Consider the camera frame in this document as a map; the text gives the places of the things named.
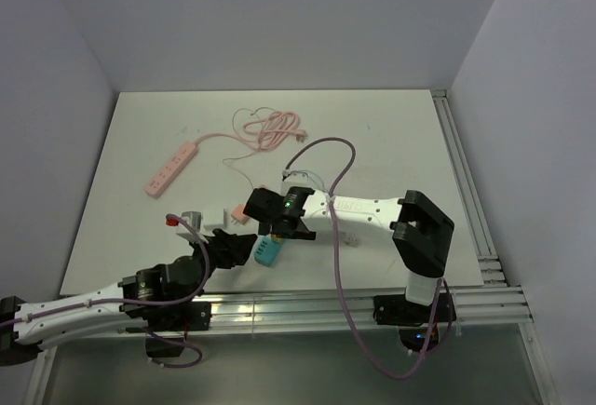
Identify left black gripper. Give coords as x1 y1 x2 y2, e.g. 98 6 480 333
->
189 227 257 284

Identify teal power strip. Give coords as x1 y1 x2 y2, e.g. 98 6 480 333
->
252 236 284 267

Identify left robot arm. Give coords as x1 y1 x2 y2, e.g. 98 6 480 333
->
1 229 257 367

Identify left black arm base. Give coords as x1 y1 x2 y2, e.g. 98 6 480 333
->
125 302 211 369

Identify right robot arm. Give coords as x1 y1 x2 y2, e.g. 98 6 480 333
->
243 186 454 321

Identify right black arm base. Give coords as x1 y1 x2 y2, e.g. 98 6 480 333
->
372 293 457 353

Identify salmon pink charger plug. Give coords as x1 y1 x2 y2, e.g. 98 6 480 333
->
230 204 250 225

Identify white charger plug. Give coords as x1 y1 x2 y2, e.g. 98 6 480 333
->
202 209 226 231

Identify pink power strip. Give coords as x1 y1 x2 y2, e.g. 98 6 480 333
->
143 142 198 198

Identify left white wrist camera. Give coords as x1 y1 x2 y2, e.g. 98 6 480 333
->
166 210 207 243

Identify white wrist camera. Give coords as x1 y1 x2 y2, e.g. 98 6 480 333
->
166 210 207 243
279 170 313 195

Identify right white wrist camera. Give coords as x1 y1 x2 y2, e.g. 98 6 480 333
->
279 170 313 195

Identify aluminium front rail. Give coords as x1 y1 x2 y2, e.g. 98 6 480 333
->
44 286 535 341

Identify pink power strip cord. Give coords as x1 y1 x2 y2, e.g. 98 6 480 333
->
195 111 309 152

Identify thin pink charging cable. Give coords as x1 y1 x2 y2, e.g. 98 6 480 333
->
222 107 262 192

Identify aluminium side rail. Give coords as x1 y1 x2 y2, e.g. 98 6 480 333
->
431 90 508 287

